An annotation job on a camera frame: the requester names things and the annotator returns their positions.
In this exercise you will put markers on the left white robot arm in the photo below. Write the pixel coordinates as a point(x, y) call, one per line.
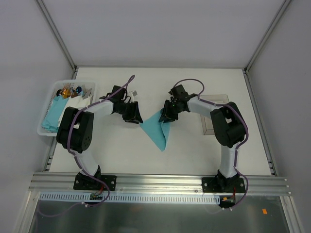
point(76, 130)

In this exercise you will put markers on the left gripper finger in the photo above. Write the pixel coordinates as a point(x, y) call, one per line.
point(137, 119)
point(129, 114)

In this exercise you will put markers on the black mount plate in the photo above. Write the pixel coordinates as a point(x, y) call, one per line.
point(83, 182)
point(209, 185)

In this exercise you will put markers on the blue paper napkin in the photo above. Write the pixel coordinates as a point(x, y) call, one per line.
point(157, 131)

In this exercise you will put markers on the white napkin in basket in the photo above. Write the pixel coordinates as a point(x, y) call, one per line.
point(76, 102)

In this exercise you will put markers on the white cable duct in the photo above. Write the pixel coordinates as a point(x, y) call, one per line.
point(130, 198)

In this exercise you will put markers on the left black mount plate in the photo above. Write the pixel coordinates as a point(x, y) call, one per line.
point(83, 182)

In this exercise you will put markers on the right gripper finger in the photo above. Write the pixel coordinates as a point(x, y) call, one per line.
point(166, 109)
point(168, 118)

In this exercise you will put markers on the aluminium rail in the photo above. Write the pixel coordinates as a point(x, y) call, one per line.
point(160, 184)

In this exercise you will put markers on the gold utensil in basket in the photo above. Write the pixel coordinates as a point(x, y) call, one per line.
point(65, 92)

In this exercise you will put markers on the right black mount plate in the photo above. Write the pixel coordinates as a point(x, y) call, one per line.
point(209, 185)

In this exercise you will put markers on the white plastic basket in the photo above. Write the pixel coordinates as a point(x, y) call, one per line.
point(82, 88)

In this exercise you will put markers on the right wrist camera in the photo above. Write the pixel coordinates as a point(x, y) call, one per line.
point(178, 92)

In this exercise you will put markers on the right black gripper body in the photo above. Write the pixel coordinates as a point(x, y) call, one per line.
point(170, 110)

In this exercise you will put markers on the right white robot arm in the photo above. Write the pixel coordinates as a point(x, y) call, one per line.
point(229, 128)

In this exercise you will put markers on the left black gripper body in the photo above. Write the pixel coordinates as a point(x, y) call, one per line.
point(129, 111)

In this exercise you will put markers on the stacked blue napkins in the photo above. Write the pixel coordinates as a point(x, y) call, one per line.
point(50, 122)

